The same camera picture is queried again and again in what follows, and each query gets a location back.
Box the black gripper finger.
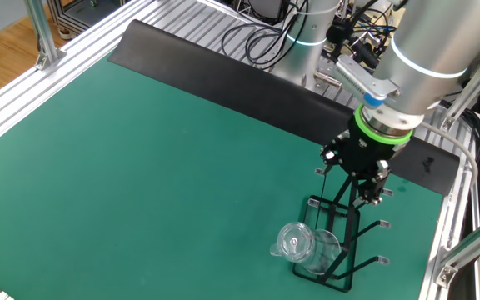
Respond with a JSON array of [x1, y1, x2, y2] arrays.
[[357, 159, 393, 207], [320, 130, 350, 177]]

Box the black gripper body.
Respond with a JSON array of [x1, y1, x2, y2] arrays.
[[339, 117, 406, 180]]

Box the clear plastic cup with handle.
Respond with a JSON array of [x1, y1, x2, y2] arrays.
[[269, 221, 343, 275]]

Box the black cylindrical device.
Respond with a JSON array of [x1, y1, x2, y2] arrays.
[[347, 37, 382, 71]]

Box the black rubber strip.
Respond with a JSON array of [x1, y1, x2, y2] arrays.
[[107, 18, 462, 197]]

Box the grey control box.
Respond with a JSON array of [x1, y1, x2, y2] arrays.
[[246, 0, 293, 21]]

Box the green table mat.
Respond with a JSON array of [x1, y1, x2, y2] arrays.
[[0, 56, 445, 300]]

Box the black wire cup rack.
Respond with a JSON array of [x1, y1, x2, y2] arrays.
[[292, 167, 394, 293]]

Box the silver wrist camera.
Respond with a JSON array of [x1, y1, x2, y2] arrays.
[[334, 53, 400, 108]]

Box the thick grey cable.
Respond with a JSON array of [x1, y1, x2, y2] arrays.
[[313, 70, 479, 188]]

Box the aluminium frame post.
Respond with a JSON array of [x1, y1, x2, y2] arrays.
[[433, 214, 480, 288], [22, 0, 68, 71], [438, 31, 480, 133]]

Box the black camera cable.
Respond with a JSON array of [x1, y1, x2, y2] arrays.
[[325, 16, 352, 62]]

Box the black cable bundle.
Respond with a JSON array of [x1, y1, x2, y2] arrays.
[[456, 106, 480, 164]]

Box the black striped equipment frame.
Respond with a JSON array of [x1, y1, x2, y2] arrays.
[[47, 0, 124, 42]]

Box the aluminium profile table frame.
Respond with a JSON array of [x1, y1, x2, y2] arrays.
[[0, 0, 480, 300]]

